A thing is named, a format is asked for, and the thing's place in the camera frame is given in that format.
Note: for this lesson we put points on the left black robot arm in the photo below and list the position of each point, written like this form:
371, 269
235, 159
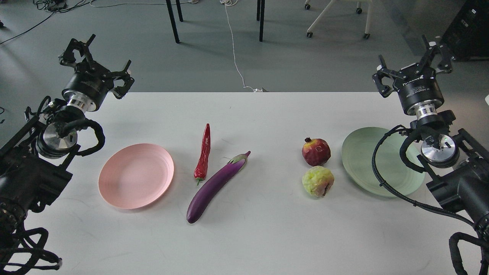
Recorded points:
35, 160

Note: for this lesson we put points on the black table legs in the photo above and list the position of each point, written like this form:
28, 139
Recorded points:
215, 25

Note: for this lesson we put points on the red pomegranate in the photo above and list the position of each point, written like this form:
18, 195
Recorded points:
315, 152

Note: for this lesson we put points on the black equipment case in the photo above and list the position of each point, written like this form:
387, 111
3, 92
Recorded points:
467, 37

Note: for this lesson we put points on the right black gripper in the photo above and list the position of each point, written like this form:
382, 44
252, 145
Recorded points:
416, 88

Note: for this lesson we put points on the purple eggplant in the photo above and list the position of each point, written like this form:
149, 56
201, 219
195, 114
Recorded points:
207, 192

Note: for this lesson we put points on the pink plate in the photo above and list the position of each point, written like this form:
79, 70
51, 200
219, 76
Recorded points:
136, 176

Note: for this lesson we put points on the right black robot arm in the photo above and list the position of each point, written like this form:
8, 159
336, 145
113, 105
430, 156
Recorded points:
456, 163

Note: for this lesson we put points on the red chili pepper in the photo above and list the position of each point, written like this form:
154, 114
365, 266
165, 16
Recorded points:
200, 172

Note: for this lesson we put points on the green plate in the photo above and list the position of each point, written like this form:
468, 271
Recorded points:
357, 151

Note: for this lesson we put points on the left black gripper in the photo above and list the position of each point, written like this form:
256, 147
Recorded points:
86, 88

